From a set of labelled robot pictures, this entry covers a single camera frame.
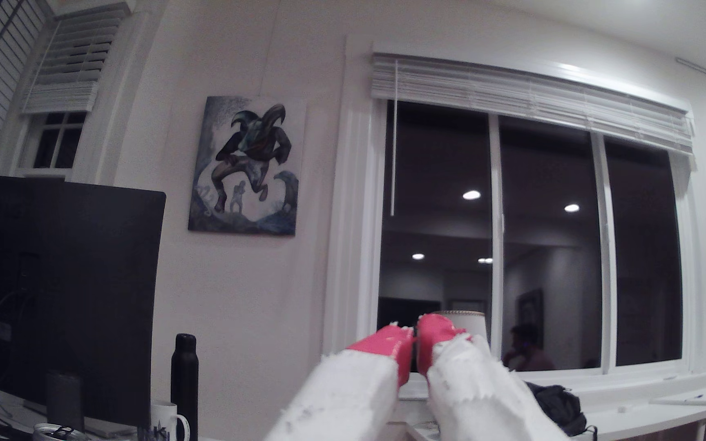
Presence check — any large white framed window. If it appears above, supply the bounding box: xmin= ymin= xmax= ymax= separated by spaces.
xmin=322 ymin=37 xmax=706 ymax=393

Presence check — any black water bottle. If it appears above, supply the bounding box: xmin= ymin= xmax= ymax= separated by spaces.
xmin=170 ymin=333 xmax=200 ymax=441

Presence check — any black computer monitor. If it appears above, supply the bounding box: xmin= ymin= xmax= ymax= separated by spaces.
xmin=0 ymin=173 xmax=168 ymax=431

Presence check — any silver drink can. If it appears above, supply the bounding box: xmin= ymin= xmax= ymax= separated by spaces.
xmin=32 ymin=423 xmax=88 ymax=441

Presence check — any small white slatted shutter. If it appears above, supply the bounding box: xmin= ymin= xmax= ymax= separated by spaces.
xmin=20 ymin=2 xmax=134 ymax=116

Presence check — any dark creature wall painting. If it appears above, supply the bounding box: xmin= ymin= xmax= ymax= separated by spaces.
xmin=188 ymin=95 xmax=308 ymax=237

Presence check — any black backpack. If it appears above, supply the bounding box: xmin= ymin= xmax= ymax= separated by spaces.
xmin=523 ymin=381 xmax=599 ymax=439

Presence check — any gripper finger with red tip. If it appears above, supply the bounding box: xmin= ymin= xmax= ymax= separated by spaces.
xmin=264 ymin=325 xmax=416 ymax=441
xmin=417 ymin=314 xmax=568 ymax=441

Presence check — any white printed mug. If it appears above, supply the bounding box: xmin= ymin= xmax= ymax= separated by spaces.
xmin=150 ymin=401 xmax=191 ymax=441

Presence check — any white blind pull cord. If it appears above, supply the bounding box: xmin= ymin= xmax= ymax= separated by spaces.
xmin=389 ymin=60 xmax=398 ymax=217

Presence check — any white lamp shade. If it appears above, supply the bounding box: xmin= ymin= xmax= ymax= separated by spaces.
xmin=433 ymin=310 xmax=489 ymax=345

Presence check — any small dark window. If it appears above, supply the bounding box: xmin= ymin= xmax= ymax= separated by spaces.
xmin=13 ymin=110 xmax=88 ymax=176

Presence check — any wide white window blind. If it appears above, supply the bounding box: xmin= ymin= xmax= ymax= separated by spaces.
xmin=370 ymin=52 xmax=696 ymax=156

